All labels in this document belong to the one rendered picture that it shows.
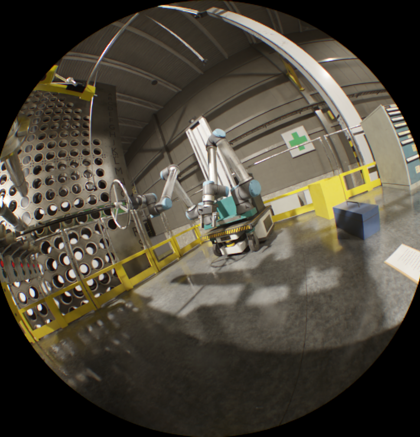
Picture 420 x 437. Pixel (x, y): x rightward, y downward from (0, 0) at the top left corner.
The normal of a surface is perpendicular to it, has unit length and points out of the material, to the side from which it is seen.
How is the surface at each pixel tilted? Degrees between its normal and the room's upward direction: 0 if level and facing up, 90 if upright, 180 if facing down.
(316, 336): 0
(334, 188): 90
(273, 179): 90
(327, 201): 90
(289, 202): 90
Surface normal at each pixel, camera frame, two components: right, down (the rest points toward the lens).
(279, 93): -0.51, 0.24
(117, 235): 0.78, -0.28
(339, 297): -0.36, -0.93
